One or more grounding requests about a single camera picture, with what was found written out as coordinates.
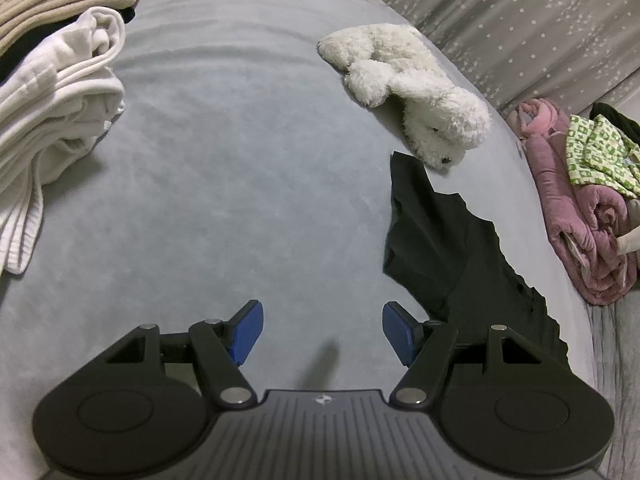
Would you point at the white garment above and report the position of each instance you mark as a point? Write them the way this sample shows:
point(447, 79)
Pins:
point(55, 105)

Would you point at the green patterned cloth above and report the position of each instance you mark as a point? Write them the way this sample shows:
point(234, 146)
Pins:
point(595, 155)

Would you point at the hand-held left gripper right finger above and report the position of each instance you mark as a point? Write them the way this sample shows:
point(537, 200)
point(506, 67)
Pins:
point(397, 332)

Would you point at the black cloth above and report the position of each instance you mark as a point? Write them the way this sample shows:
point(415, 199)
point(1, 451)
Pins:
point(617, 117)

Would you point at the white plush dog toy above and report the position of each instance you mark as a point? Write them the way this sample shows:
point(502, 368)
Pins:
point(435, 105)

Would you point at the pink quilt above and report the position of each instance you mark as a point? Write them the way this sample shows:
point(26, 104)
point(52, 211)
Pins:
point(560, 200)

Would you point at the grey star curtain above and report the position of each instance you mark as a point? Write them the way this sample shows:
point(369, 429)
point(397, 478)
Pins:
point(500, 20)

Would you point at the grey velvet bed cover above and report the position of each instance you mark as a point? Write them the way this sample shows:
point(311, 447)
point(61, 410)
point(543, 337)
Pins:
point(225, 160)

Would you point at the black garment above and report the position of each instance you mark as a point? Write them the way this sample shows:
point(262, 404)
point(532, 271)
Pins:
point(450, 250)

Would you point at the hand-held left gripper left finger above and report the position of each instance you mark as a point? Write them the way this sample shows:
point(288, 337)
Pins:
point(247, 330)

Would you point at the cream cloth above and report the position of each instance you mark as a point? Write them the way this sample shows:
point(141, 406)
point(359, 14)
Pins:
point(631, 242)

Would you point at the grey quilted blanket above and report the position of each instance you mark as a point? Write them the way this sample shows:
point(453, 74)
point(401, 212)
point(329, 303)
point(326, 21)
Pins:
point(615, 360)

